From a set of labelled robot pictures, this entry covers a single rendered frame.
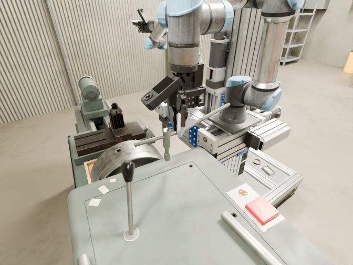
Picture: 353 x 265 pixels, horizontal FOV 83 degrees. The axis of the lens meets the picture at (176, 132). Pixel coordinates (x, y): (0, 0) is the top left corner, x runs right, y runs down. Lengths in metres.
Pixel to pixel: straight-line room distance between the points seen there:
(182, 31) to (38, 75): 3.81
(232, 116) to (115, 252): 0.84
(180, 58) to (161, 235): 0.41
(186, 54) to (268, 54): 0.50
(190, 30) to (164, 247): 0.48
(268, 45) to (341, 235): 1.91
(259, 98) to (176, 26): 0.61
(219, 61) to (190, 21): 0.79
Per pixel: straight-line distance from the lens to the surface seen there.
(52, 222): 2.34
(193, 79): 0.55
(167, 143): 0.59
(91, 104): 1.86
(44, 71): 4.17
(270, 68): 0.95
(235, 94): 1.06
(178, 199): 0.58
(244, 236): 0.52
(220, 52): 1.25
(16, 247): 2.33
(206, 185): 0.62
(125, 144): 0.81
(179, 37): 0.49
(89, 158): 1.36
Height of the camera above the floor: 1.71
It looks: 33 degrees down
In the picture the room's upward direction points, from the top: straight up
